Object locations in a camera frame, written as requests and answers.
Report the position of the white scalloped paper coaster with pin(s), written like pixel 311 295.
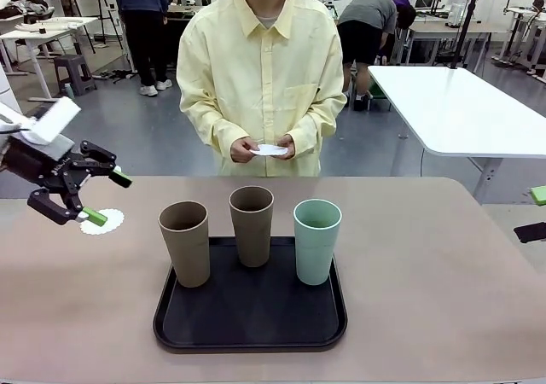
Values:
pixel 114 222
pixel 271 150

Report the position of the grey plastic step stool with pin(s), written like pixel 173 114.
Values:
pixel 74 70

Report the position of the mint green plastic cup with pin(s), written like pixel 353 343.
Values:
pixel 316 256

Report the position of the person's right forearm yellow sleeve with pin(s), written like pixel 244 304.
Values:
pixel 213 130

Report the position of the black tripod pole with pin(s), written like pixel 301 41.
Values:
pixel 469 17

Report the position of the person's right hand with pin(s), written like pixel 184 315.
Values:
pixel 243 151

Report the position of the white desk with clutter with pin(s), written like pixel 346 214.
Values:
pixel 25 35

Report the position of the wooden top desk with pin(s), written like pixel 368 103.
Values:
pixel 452 27

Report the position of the standing person in blue top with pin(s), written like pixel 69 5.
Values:
pixel 145 30

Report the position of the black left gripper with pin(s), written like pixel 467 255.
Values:
pixel 42 168

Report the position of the white cylindrical air purifier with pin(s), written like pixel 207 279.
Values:
pixel 3 83

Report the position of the person's left hand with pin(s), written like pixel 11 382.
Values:
pixel 291 149

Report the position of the brown plastic cup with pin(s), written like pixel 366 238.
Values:
pixel 187 251
pixel 253 239

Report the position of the dark clothes pile on desk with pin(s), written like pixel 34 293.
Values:
pixel 25 6

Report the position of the black plastic tray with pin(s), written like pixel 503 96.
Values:
pixel 247 315

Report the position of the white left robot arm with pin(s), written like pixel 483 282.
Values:
pixel 5 117

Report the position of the person in yellow shirt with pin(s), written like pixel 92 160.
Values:
pixel 260 81

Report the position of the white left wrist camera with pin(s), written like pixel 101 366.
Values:
pixel 53 119

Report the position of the green low stool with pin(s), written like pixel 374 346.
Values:
pixel 374 90

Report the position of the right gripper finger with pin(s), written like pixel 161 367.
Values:
pixel 539 196
pixel 531 232

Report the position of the bending person in grey shirt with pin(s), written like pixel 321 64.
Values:
pixel 367 21

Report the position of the person's left forearm yellow sleeve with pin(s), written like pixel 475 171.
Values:
pixel 317 123

